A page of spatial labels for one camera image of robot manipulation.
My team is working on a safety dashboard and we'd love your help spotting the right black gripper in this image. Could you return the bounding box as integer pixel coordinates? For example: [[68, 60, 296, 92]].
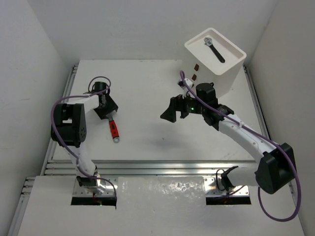
[[161, 89, 206, 122]]

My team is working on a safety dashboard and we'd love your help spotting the black adjustable wrench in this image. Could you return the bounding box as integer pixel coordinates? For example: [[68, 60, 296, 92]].
[[204, 37, 225, 63]]

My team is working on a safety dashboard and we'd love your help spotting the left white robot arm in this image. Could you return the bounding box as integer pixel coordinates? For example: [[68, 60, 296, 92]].
[[51, 76, 120, 195]]

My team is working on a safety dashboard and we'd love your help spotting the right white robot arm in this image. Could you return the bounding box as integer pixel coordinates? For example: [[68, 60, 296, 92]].
[[160, 79, 296, 194]]

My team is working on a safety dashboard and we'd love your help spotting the red adjustable wrench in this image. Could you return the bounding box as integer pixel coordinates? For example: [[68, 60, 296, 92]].
[[108, 115, 120, 144]]

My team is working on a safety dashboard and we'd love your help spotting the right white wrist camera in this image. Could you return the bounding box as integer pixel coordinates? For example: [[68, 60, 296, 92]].
[[177, 78, 194, 92]]

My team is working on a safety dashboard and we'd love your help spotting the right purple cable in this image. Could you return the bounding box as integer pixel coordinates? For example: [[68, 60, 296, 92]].
[[179, 70, 302, 222]]

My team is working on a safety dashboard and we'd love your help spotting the white drawer cabinet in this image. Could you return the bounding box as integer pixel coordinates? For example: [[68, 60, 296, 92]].
[[180, 28, 247, 97]]

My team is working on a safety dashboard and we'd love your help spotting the aluminium table frame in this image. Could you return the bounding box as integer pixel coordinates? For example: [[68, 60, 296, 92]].
[[7, 62, 295, 236]]

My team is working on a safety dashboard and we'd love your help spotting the purple cable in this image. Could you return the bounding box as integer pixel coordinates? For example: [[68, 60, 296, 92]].
[[179, 70, 302, 222], [50, 75, 118, 205]]

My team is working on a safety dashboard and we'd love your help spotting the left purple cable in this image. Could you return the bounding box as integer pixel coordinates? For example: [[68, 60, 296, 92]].
[[50, 75, 118, 205]]

